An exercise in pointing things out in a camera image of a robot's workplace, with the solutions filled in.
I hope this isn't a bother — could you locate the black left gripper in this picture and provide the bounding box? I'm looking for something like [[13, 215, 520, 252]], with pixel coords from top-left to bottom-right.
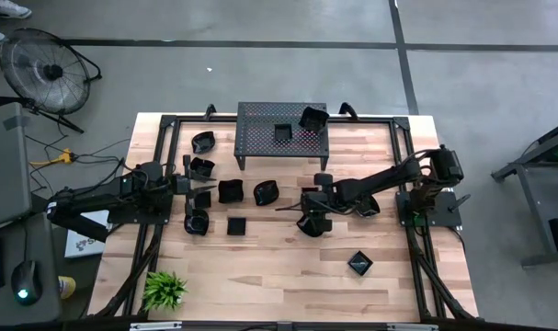
[[166, 154, 218, 217]]

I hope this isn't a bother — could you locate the black round dish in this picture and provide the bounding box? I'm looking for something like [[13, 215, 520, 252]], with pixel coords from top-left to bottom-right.
[[183, 209, 211, 236]]

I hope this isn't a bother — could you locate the glossy black square dish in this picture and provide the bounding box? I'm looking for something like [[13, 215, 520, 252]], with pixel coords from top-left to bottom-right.
[[347, 250, 374, 277]]

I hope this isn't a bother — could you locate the black wavy square dish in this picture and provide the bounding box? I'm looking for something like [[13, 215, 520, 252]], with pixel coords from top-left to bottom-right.
[[217, 178, 245, 205], [298, 106, 330, 135], [189, 156, 217, 180]]

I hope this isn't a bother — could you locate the black perforated metal shelf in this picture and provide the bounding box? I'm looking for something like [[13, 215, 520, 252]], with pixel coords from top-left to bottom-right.
[[233, 101, 331, 172]]

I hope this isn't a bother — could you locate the green artificial plant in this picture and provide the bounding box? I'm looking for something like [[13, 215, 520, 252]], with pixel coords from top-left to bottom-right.
[[141, 269, 189, 313]]

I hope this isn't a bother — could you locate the white printed box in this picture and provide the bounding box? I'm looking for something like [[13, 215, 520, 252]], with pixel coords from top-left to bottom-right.
[[64, 209, 112, 259]]

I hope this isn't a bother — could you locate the grey desk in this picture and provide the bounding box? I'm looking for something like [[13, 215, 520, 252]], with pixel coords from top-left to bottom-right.
[[0, 211, 63, 326]]

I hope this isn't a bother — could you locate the yellow cup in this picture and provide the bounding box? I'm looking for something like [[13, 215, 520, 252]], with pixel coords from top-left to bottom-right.
[[57, 275, 77, 301]]

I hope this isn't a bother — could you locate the black floor fan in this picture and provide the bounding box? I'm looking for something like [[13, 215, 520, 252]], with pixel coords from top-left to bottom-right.
[[0, 27, 103, 116]]

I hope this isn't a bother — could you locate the grey tape piece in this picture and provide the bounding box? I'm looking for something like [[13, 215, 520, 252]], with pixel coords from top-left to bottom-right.
[[2, 114, 31, 132]]

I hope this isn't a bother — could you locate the grey hard case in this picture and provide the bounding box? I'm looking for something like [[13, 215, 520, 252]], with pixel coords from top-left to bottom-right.
[[0, 101, 33, 234]]

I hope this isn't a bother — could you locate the black computer mouse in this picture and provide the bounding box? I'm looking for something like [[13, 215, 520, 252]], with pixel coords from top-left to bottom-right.
[[10, 259, 44, 307]]

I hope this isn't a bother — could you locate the grey metal cart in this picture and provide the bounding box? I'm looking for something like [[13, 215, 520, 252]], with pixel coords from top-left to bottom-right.
[[491, 117, 558, 268]]

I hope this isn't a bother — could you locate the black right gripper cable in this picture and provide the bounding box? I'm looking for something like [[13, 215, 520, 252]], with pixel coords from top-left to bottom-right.
[[275, 201, 307, 213]]

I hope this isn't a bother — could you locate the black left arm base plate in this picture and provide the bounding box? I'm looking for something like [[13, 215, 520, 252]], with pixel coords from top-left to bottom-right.
[[107, 195, 175, 226]]

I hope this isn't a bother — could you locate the black floor cable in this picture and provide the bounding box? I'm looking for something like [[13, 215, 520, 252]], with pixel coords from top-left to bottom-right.
[[24, 132, 137, 197]]

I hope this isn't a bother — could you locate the black aluminium table frame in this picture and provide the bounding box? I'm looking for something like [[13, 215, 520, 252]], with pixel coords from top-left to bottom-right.
[[88, 112, 480, 323]]

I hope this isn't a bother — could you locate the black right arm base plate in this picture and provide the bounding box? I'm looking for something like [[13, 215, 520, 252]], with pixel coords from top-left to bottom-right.
[[395, 190, 472, 229]]

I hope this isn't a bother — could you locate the yellow cable connector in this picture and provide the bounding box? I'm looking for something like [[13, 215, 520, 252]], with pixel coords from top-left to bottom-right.
[[28, 147, 77, 167]]

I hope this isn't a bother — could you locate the silver metal bracket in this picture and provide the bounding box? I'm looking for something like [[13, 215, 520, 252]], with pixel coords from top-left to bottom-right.
[[129, 321, 183, 331], [386, 323, 439, 331]]

